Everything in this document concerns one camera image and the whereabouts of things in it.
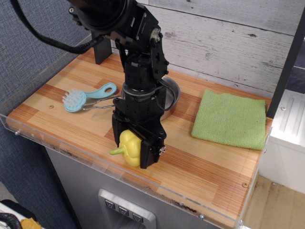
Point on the green microfibre cloth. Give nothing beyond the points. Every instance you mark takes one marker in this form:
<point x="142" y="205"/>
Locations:
<point x="231" y="120"/>

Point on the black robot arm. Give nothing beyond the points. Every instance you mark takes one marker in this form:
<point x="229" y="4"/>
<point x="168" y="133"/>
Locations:
<point x="138" y="37"/>

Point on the yellow toy capsicum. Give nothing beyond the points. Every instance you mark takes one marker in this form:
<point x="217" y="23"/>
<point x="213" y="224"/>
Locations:
<point x="129" y="148"/>

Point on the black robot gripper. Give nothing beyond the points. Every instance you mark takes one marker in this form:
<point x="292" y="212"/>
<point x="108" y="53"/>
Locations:
<point x="141" y="114"/>

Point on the black vertical post left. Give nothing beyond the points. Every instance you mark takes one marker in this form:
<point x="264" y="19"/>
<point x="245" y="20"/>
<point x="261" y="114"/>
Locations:
<point x="102" y="50"/>

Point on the white toy appliance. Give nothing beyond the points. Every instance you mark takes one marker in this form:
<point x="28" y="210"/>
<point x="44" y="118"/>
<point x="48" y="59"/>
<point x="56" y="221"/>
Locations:
<point x="283" y="158"/>

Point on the stainless steel cabinet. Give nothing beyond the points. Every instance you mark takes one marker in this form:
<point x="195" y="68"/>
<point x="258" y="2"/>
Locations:
<point x="81" y="181"/>

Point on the steel pan with wire handle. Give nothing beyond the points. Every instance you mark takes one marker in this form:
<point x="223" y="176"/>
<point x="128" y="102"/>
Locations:
<point x="172" y="97"/>

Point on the silver dispenser button panel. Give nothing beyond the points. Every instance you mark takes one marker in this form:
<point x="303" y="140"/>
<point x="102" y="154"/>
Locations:
<point x="116" y="210"/>

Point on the black vertical post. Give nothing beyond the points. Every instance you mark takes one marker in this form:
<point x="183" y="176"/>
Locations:
<point x="288" y="66"/>
<point x="102" y="50"/>

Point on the light blue scrub brush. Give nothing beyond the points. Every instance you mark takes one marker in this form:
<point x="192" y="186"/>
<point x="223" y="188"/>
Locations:
<point x="75" y="100"/>

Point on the black vertical post right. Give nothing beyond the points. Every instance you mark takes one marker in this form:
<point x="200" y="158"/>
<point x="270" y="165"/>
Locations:
<point x="288" y="66"/>

